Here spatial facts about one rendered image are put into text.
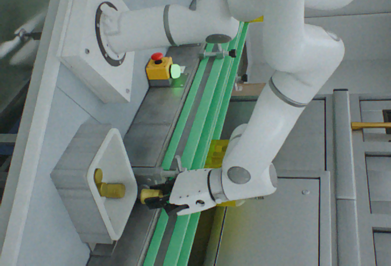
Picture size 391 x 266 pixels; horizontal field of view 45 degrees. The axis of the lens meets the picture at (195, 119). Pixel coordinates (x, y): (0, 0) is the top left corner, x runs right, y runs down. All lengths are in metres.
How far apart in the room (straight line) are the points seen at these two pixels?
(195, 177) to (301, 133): 0.77
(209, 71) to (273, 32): 0.84
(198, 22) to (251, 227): 0.65
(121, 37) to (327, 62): 0.50
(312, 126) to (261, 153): 0.93
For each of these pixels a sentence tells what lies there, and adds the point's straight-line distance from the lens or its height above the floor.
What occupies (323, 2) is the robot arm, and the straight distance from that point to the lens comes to 0.84.
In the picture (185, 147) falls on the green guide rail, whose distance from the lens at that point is 1.30.
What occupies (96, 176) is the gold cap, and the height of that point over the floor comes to 0.81.
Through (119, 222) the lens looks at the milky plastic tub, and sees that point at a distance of 1.18.
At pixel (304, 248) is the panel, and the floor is 1.25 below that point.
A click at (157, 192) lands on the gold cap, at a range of 1.11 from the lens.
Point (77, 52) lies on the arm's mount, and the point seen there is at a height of 0.80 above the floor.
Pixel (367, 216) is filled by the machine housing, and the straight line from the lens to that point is 1.48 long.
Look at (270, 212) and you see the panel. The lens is 1.45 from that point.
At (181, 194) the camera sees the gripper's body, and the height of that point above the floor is 1.00.
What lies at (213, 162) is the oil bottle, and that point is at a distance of 1.40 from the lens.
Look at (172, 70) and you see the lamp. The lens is 1.52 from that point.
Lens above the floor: 1.30
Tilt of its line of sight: 15 degrees down
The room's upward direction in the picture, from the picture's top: 90 degrees clockwise
